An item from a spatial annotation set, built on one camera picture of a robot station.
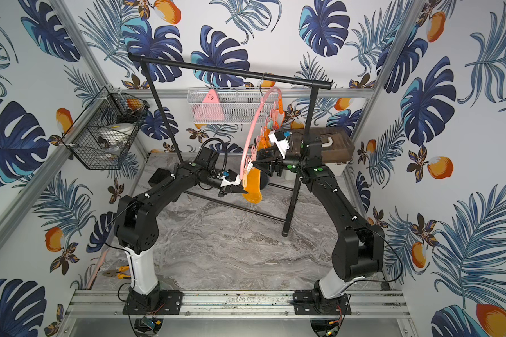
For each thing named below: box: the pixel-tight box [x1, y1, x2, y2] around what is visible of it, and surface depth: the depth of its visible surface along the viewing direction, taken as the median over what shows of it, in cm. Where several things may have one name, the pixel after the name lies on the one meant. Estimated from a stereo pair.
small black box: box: [147, 167, 172, 188], surface depth 109 cm
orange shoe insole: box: [242, 167, 263, 204], surface depth 81 cm
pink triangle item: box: [192, 88, 225, 121], surface depth 92 cm
